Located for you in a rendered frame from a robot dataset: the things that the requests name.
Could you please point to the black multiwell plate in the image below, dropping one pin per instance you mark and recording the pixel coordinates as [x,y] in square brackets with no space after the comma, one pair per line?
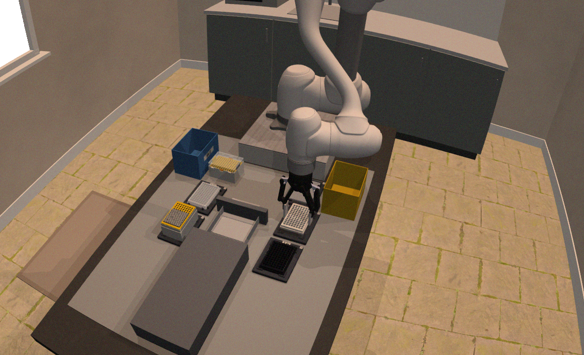
[278,257]

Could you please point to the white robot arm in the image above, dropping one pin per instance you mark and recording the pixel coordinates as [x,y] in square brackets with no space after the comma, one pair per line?
[301,93]

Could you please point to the light grey bench mat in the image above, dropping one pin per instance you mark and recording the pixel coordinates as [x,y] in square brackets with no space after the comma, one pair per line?
[261,316]

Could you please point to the blue open-top bin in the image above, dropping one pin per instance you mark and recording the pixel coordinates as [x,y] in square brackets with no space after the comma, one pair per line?
[193,152]

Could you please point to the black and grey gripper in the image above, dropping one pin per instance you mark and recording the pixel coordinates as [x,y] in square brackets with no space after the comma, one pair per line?
[301,184]

